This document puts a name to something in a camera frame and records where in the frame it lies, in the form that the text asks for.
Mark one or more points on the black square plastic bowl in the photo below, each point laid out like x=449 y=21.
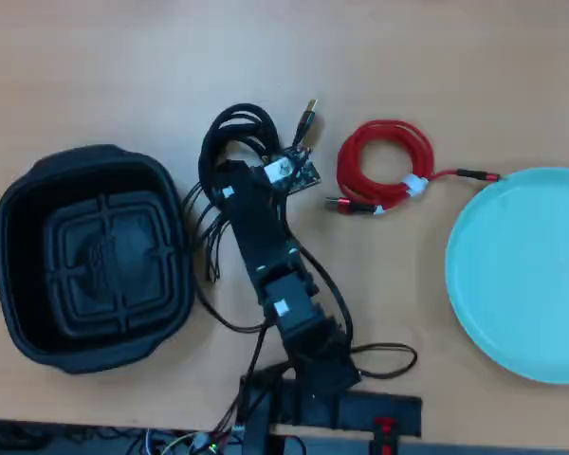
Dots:
x=23 y=265

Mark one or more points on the black table clamp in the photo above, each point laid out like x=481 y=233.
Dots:
x=256 y=417

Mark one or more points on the black base mounting strip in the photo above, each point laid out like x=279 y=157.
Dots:
x=398 y=412

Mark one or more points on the light blue round plate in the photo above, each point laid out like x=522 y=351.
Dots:
x=517 y=275

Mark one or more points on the red clamp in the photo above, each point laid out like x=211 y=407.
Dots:
x=385 y=433

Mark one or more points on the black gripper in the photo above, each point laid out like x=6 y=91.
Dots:
x=237 y=182

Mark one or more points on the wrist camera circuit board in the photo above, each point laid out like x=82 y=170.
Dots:
x=294 y=173

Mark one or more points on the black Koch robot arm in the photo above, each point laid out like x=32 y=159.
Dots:
x=265 y=246

